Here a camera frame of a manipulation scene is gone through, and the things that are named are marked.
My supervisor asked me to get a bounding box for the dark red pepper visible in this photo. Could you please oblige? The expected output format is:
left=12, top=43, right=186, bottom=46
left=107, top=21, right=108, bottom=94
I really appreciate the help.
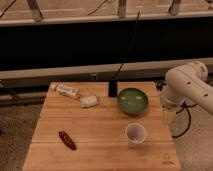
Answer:
left=59, top=131, right=77, bottom=150

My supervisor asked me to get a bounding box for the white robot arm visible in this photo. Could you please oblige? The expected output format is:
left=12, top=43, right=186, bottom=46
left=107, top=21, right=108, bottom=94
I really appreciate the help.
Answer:
left=160, top=61, right=213, bottom=125

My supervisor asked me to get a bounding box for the green bowl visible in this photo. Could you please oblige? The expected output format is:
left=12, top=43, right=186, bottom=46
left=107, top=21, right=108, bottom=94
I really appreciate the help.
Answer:
left=117, top=88, right=149, bottom=115

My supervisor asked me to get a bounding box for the wooden cutting board table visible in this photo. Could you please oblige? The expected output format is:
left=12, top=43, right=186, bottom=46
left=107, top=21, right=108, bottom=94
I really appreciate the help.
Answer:
left=23, top=82, right=181, bottom=171

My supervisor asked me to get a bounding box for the white plastic bottle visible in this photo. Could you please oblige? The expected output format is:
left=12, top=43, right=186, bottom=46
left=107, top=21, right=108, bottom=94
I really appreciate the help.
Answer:
left=50, top=84, right=80, bottom=99

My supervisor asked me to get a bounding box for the black cable on floor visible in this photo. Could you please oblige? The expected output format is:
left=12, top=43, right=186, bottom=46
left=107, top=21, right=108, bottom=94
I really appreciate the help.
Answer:
left=155, top=80, right=198, bottom=139

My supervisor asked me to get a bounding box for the black camera post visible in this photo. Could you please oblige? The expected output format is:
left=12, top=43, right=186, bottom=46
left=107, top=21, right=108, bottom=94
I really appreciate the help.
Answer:
left=108, top=80, right=117, bottom=97

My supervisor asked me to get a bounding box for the black cable to post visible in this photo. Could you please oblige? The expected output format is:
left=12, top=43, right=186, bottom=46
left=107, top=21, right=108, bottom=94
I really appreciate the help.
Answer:
left=111, top=10, right=141, bottom=82

